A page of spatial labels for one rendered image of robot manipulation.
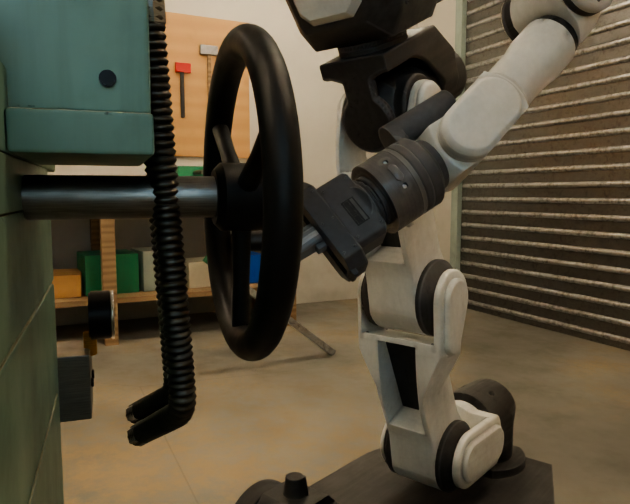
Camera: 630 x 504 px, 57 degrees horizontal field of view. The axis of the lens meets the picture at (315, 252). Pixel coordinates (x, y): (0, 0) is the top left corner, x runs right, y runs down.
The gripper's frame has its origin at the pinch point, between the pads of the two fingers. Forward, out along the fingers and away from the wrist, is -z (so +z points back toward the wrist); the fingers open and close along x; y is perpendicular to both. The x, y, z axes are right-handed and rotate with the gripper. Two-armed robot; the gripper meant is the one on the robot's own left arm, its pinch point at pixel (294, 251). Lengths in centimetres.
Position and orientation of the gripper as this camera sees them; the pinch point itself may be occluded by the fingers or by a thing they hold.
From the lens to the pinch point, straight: 63.7
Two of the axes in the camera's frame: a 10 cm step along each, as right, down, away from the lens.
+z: 8.1, -5.3, 2.4
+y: 0.3, -3.7, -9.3
